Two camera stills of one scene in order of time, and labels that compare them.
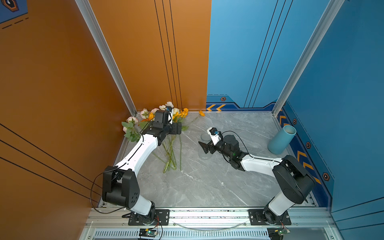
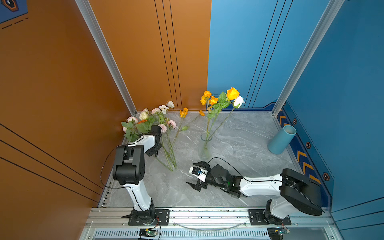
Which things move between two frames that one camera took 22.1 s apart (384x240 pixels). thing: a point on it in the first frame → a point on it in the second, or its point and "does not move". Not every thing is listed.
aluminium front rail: [108, 217] does not move
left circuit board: [147, 233] does not move
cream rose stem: [144, 113] does not move
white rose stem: [175, 110] → [237, 102]
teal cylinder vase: [279, 143] does not move
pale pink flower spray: [162, 107] does not move
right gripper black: [206, 147] → [200, 184]
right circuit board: [277, 233] does not move
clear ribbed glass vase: [205, 138] does not move
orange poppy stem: [184, 128] → [183, 112]
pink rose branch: [130, 129] does not move
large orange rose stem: [151, 116] → [223, 102]
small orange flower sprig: [177, 128] → [207, 99]
